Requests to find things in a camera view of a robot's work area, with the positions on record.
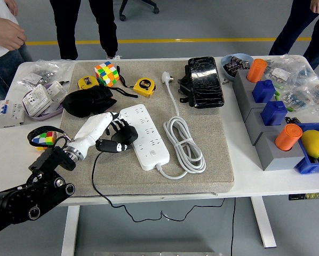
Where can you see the black power adapter plug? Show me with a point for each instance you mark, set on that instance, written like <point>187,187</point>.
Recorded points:
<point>127,134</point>

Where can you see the black office chair base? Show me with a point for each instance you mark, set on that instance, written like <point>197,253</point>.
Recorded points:
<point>122,17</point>

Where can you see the dark cylindrical capacitors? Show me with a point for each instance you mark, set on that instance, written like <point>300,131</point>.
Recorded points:
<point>235,65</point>

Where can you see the large white socket panel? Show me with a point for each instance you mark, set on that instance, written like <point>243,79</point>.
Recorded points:
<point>38,100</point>

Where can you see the white circuit breaker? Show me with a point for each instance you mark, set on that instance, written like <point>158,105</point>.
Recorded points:
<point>7,114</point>

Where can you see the small white socket panel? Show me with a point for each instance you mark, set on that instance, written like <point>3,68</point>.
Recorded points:
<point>55,90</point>

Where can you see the blue plastic bin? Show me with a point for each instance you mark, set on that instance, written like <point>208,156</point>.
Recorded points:
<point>309,166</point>

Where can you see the grey-brown mat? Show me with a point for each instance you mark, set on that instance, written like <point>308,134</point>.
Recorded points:
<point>215,128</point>

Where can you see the black cloth pouch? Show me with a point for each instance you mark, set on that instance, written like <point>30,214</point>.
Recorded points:
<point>87,101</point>

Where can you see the yellow lemon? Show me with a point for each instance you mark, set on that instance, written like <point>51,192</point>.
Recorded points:
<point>314,144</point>

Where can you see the small colourful puzzle cube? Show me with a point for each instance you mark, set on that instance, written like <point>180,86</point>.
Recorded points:
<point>46,138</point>

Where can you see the orange cylinder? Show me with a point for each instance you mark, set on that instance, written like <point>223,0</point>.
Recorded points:
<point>256,70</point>
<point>288,137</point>

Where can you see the clear bag of metal parts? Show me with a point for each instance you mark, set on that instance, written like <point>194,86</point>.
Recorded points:
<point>42,73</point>

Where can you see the small yellow tape measure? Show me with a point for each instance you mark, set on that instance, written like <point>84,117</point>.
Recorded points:
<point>86,82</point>

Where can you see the glossy black case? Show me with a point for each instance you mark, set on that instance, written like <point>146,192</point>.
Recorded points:
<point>206,82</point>

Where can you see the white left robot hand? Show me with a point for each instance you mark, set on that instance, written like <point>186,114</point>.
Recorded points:
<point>92,130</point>

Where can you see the person's right hand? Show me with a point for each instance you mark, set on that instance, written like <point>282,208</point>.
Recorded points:
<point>12,37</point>

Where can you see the clear bag with white label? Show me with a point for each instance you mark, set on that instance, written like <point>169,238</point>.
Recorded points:
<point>279,73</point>

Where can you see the black table control panel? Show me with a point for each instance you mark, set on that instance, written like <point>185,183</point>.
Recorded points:
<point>309,196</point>

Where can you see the small black connector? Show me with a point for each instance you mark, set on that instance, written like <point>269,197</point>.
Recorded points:
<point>291,120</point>

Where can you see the blue block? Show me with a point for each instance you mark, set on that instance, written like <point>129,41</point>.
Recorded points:
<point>274,113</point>
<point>263,92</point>

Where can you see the small metal clip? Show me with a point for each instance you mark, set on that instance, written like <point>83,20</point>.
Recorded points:
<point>226,81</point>

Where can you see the white table leg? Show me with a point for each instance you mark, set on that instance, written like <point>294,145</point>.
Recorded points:
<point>263,226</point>
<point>70,232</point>

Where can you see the small screwdriver bit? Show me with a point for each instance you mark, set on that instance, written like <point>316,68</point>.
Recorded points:
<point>64,82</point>

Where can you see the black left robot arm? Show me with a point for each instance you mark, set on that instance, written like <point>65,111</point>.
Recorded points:
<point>50,162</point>

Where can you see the black folding holder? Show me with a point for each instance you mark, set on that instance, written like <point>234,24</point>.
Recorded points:
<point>183,86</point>

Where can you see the clear bag of blue parts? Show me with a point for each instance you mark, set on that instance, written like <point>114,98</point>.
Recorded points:
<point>298,100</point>

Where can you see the large colourful puzzle cube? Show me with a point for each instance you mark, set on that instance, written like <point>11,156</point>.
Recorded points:
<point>106,74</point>

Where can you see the small green clip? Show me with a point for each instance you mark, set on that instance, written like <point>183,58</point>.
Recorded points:
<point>290,108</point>
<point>277,93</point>

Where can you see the grey block base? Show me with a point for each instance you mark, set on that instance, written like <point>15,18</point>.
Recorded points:
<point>246,104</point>
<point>277,161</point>
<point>253,125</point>
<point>239,80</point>

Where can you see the person's left hand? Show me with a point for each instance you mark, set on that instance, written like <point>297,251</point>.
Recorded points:
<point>12,6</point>

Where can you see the light blue bowl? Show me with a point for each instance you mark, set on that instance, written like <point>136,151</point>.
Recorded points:
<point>224,70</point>

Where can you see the white power strip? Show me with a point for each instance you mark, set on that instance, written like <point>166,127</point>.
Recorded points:
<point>148,144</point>

